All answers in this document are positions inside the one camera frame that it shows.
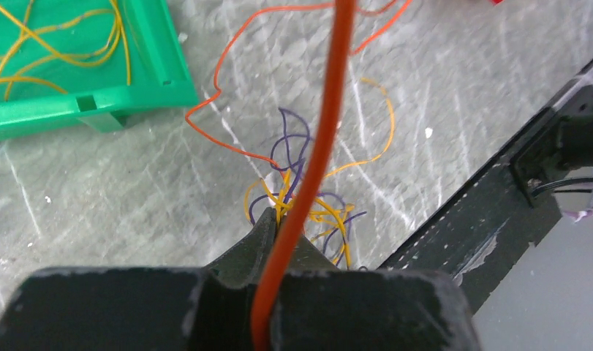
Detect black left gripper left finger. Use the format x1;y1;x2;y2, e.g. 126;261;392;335
0;208;277;350

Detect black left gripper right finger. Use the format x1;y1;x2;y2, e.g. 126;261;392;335
271;238;480;350

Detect yellow thin cable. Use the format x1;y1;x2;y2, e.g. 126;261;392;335
0;0;396;270

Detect purple thin cable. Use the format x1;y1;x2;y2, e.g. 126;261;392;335
247;107;370;270

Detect orange thin cable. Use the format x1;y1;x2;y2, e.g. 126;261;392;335
184;0;416;351

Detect green plastic bin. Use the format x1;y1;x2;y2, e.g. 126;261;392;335
0;1;198;141

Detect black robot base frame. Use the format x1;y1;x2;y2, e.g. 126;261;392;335
382;59;593;310

